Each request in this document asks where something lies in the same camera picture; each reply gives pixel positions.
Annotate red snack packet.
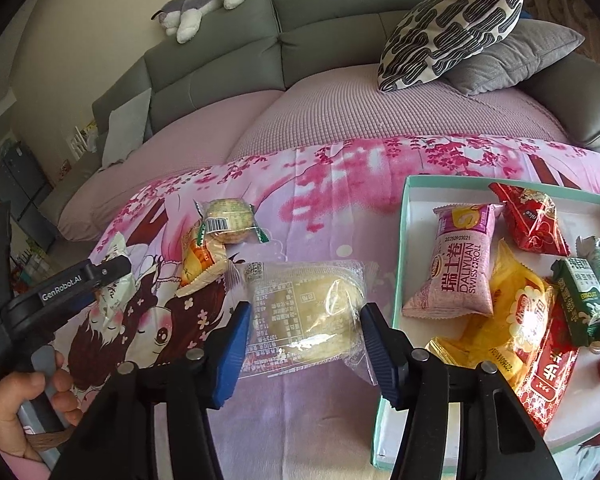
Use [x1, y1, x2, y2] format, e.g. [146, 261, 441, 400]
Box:
[517, 297, 579, 436]

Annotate teal rimmed white tray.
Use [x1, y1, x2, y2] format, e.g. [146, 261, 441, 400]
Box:
[390, 176, 600, 479]

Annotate grey white plush toy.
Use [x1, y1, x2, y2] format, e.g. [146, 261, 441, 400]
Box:
[151, 0, 245, 44]

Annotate clear packet pale pastry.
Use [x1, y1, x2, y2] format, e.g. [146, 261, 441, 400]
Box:
[238, 260, 375, 384]

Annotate dark green biscuit packet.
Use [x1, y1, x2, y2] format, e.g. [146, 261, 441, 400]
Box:
[552, 257, 600, 348]

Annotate pink swiss roll packet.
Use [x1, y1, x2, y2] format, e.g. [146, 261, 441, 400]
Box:
[402, 204, 502, 320]

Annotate yellow soft bread packet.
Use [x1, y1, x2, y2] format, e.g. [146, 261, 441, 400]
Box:
[426, 240, 556, 390]

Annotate person left hand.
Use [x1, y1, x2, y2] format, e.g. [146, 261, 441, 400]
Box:
[0, 351, 83, 463]

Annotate red gold snack bag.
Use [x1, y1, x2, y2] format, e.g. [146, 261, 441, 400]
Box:
[489, 182, 570, 257]

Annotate pink sofa seat cover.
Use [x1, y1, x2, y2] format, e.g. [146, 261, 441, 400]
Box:
[57, 65, 567, 242]

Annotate round green mooncake packet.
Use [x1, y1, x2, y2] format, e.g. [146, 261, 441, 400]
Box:
[195, 198, 270, 245]

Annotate black white patterned pillow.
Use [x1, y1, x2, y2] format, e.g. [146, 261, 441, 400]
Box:
[377, 0, 524, 92]

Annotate orange cake packet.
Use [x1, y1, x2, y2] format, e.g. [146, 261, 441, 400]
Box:
[176, 221, 228, 297]

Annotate grey sectional sofa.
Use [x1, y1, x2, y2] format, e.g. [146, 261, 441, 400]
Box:
[40, 0, 600, 229]

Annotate light grey cushion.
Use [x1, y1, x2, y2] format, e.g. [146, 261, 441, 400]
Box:
[102, 89, 151, 169]

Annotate grey pillow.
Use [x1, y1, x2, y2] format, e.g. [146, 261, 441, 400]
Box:
[443, 18, 585, 96]

